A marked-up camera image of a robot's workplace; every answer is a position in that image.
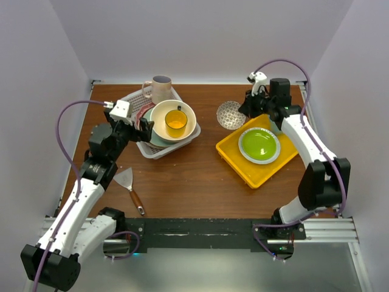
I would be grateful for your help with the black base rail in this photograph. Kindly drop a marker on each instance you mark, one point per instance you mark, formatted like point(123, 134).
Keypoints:
point(211, 233)

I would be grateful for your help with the white ceramic bowl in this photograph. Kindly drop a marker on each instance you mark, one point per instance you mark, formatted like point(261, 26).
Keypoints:
point(159, 112)

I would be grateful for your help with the pink beige mug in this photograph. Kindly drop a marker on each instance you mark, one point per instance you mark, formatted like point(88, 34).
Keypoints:
point(160, 89)

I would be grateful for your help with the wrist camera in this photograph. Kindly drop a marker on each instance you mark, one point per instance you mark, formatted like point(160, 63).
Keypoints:
point(121, 110)
point(257, 79)

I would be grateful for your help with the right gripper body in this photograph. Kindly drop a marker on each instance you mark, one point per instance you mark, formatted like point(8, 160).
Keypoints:
point(258, 104)

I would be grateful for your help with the clear plastic scrap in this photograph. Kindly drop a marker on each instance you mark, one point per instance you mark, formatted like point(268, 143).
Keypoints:
point(125, 179)

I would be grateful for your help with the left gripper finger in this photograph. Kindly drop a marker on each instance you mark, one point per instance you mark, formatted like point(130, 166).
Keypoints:
point(108, 117)
point(145, 130)

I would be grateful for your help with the dark bottom plate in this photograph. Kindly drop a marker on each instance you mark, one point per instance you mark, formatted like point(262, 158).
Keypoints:
point(156, 141)

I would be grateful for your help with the yellow mug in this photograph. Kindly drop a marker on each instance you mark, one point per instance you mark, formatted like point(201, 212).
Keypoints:
point(176, 121)

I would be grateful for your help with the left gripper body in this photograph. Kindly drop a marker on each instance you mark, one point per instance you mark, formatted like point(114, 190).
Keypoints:
point(124, 133)

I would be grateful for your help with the green white bowl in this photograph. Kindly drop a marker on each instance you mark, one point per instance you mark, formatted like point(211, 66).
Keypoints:
point(259, 146)

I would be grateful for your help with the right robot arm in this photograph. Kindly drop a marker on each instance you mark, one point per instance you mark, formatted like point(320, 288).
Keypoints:
point(324, 183)

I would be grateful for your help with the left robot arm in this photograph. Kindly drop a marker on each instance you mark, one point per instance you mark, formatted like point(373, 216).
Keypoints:
point(55, 260)

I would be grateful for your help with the light blue mug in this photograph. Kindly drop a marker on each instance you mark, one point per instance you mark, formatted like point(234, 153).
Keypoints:
point(274, 128)

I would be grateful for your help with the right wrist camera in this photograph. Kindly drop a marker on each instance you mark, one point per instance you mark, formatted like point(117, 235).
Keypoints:
point(257, 79)

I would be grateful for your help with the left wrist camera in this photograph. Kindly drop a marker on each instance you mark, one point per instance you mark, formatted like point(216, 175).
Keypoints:
point(121, 110)

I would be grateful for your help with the pink polka dot plate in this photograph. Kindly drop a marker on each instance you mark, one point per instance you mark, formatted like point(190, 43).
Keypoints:
point(143, 110)

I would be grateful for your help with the small metal utensil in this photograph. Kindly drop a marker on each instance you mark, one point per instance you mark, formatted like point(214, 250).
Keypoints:
point(137, 202)

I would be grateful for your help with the pale green bottom plate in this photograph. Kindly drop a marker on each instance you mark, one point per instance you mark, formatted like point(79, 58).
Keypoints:
point(156, 141)

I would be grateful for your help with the yellow plastic tray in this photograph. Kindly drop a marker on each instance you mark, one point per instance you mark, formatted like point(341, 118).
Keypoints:
point(254, 175)

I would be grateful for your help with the woven coaster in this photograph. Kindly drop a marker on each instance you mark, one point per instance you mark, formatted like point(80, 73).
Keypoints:
point(229, 117)

